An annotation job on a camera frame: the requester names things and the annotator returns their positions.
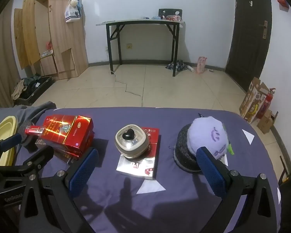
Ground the pink bag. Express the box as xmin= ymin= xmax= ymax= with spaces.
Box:
xmin=196 ymin=56 xmax=207 ymax=74

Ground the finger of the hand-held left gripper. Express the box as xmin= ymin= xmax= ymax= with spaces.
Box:
xmin=0 ymin=148 xmax=54 ymax=176
xmin=0 ymin=133 xmax=23 ymax=166

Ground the red wall box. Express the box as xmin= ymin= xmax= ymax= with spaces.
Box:
xmin=275 ymin=0 xmax=290 ymax=11

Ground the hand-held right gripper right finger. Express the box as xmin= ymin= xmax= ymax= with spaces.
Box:
xmin=195 ymin=146 xmax=282 ymax=233

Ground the wooden wardrobe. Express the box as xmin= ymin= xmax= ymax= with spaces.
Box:
xmin=13 ymin=0 xmax=89 ymax=80

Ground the hanging white plastic bag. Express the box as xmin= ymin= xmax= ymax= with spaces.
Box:
xmin=64 ymin=0 xmax=82 ymax=23

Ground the red fire extinguisher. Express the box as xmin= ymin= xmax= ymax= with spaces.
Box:
xmin=256 ymin=88 xmax=276 ymax=119

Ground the yellow plastic basin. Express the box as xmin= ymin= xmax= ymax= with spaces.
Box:
xmin=0 ymin=116 xmax=18 ymax=167

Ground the round tin with black heart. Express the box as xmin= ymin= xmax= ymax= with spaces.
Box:
xmin=115 ymin=125 xmax=150 ymax=160

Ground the dark checked cloth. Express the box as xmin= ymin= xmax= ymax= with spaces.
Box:
xmin=165 ymin=60 xmax=188 ymax=72

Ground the black suitcase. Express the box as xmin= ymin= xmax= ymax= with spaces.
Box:
xmin=13 ymin=76 xmax=56 ymax=106

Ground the black chair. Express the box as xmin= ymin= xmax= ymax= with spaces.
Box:
xmin=158 ymin=8 xmax=183 ymax=20

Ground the black folding table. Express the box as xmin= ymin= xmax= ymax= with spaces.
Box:
xmin=96 ymin=18 xmax=186 ymax=77

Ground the door handle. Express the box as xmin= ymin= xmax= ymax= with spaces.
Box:
xmin=259 ymin=21 xmax=268 ymax=39

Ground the grey cloth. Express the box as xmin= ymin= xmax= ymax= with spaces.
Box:
xmin=13 ymin=101 xmax=57 ymax=131

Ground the beige cloth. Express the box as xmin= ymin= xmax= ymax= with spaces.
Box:
xmin=12 ymin=80 xmax=26 ymax=100

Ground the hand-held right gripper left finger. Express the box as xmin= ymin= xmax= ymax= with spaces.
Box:
xmin=19 ymin=148 xmax=99 ymax=233

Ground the dark door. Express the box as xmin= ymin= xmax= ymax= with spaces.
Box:
xmin=225 ymin=0 xmax=272 ymax=93

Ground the silver and red cigarette carton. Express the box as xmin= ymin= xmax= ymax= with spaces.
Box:
xmin=116 ymin=126 xmax=161 ymax=181

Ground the beige curtain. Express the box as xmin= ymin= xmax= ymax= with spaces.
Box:
xmin=0 ymin=2 xmax=22 ymax=113

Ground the brown cardboard box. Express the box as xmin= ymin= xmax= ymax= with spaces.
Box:
xmin=257 ymin=109 xmax=279 ymax=134

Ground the purple plush puff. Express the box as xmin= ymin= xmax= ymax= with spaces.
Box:
xmin=187 ymin=116 xmax=234 ymax=162

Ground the printed cardboard box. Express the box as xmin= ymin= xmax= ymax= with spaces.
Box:
xmin=240 ymin=77 xmax=269 ymax=123

